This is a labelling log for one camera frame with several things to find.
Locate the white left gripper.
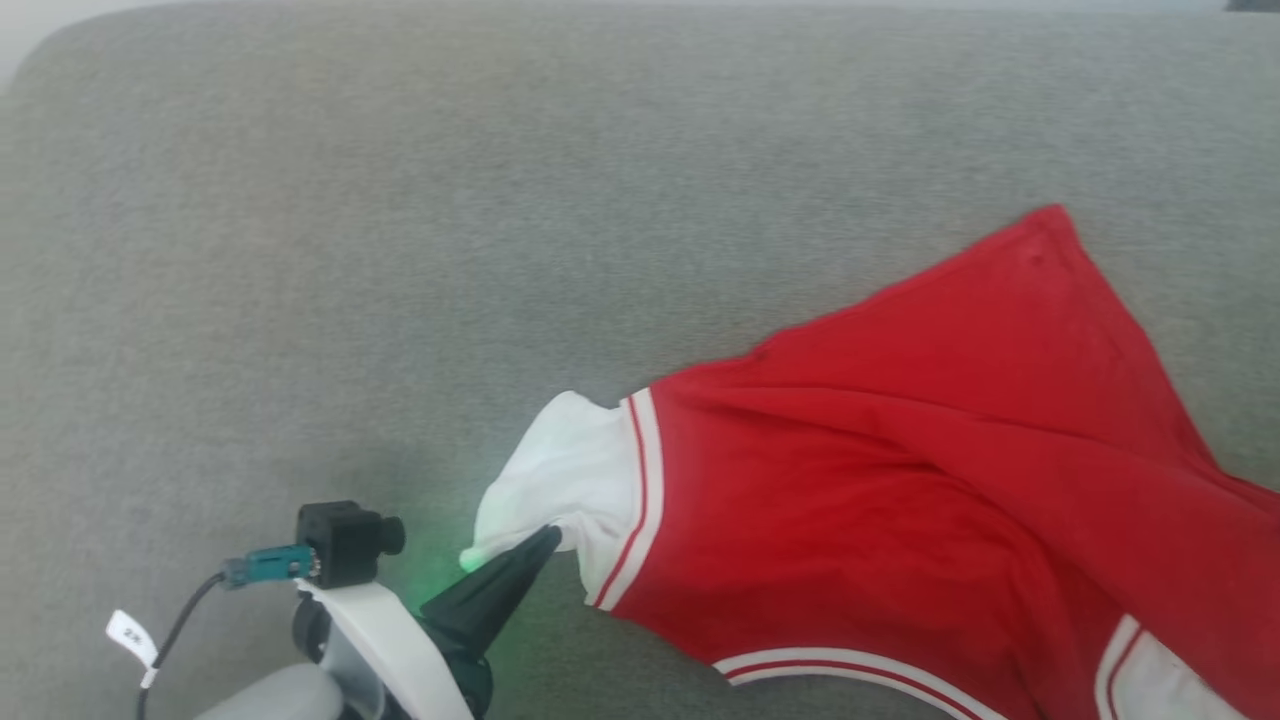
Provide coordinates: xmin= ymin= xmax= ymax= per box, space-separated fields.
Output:
xmin=295 ymin=525 xmax=564 ymax=720

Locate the red and white jersey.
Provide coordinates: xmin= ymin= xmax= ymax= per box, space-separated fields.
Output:
xmin=460 ymin=203 xmax=1280 ymax=720

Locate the grey-green fabric sofa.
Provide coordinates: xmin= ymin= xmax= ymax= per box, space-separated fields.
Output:
xmin=0 ymin=0 xmax=1280 ymax=720

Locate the black cable with teal plug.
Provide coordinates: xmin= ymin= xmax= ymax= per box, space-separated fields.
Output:
xmin=135 ymin=545 xmax=319 ymax=720

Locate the white cable label tag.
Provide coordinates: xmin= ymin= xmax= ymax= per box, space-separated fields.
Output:
xmin=105 ymin=610 xmax=161 ymax=689

